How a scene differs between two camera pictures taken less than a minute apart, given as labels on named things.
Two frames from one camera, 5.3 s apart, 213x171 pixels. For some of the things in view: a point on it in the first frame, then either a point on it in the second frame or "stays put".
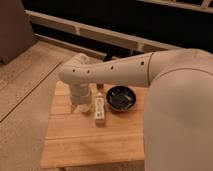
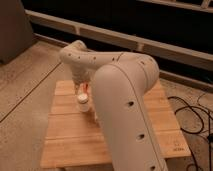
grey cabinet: [16, 32] stays put
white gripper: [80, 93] -> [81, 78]
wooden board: [74, 138] stays put
